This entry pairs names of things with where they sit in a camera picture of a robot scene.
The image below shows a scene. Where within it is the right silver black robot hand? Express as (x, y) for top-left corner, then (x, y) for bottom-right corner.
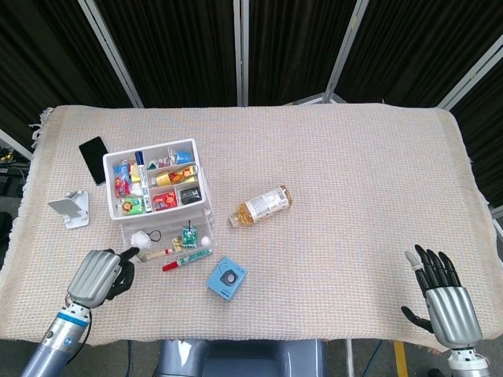
(400, 243), (483, 349)

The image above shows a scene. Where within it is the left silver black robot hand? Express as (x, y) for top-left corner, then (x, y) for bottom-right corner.
(64, 247), (141, 309)

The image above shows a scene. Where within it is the clear plastic drawer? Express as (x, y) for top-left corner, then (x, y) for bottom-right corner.
(119, 218), (216, 265)

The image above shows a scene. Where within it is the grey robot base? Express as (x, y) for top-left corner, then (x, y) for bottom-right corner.
(156, 339), (327, 377)

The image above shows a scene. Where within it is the white plastic drawer organizer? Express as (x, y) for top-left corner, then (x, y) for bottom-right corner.
(102, 137), (216, 240)

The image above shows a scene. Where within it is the blue speaker box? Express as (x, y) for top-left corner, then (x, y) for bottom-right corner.
(207, 255), (249, 302)

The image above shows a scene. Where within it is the white phone stand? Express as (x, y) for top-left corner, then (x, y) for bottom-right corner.
(46, 189), (90, 229)

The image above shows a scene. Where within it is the green lion snack packet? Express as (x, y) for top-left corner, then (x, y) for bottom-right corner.
(119, 197), (145, 216)

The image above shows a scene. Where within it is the pink candy packet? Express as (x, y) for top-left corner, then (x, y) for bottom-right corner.
(113, 176), (133, 196)

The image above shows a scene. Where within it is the red-capped green marker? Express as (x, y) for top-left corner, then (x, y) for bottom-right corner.
(162, 248), (214, 273)

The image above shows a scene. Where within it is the blue-capped white marker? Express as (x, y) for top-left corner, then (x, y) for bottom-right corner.
(134, 151), (153, 213)

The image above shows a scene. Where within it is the white table leg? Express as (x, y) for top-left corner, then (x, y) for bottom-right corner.
(344, 339), (356, 377)

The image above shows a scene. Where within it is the black smartphone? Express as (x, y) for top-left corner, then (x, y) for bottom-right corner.
(78, 136), (109, 186)

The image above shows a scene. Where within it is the beige woven tablecloth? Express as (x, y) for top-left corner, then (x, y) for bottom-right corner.
(0, 102), (492, 353)

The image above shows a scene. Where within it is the black curtain screen panel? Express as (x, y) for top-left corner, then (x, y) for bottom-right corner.
(239, 0), (370, 107)
(0, 0), (143, 158)
(435, 50), (503, 205)
(84, 0), (249, 108)
(325, 0), (503, 109)

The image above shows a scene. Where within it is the amber tea bottle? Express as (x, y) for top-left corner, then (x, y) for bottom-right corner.
(229, 185), (294, 228)

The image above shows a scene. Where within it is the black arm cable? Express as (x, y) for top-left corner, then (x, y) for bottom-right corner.
(80, 309), (94, 354)

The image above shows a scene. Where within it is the white fluffy pompom keychain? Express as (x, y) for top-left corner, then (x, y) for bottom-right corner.
(130, 229), (163, 250)

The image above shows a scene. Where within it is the wooden handled brush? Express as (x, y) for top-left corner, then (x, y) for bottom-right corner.
(135, 246), (176, 263)

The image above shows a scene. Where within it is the green toy keychain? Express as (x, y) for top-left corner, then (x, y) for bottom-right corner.
(181, 220), (197, 247)

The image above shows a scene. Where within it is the black equipment with cables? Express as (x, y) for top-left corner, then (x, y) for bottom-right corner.
(0, 143), (32, 197)

